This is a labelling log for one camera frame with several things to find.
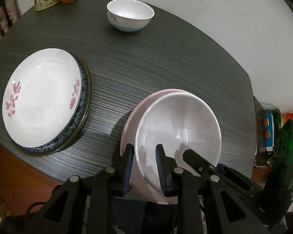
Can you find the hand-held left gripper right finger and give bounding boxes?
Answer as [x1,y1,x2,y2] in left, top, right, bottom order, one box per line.
[155,144,271,234]

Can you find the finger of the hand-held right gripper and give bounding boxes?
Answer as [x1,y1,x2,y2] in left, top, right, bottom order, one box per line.
[216,164,228,176]
[182,149,226,183]

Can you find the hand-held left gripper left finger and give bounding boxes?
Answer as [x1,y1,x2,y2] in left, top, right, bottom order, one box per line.
[27,143,134,234]

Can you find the white bowl with pink base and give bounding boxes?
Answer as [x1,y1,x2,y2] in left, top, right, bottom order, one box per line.
[135,93,221,193]

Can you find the dark glass plate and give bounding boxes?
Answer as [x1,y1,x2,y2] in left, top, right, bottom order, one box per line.
[22,57,91,158]

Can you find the blue floral porcelain plate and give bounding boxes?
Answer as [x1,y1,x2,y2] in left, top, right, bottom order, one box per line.
[16,54,87,152]

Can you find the white plate with pink flowers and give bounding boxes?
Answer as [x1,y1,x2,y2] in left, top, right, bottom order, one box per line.
[2,48,83,149]

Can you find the white bowl with blue base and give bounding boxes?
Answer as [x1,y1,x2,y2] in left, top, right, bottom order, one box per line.
[106,0,155,32]

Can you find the blue and orange box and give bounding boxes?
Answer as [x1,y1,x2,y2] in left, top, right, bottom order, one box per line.
[264,112,275,152]

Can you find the colourful packet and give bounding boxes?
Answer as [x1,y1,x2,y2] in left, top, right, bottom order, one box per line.
[280,111,293,128]

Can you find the small wooden block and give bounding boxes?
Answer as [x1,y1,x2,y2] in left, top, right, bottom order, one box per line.
[0,203,12,223]

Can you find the pink pleated curtain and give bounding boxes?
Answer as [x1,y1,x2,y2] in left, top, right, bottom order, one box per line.
[0,0,22,52]

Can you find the black cable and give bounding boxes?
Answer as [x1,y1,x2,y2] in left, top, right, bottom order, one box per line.
[27,200,46,215]

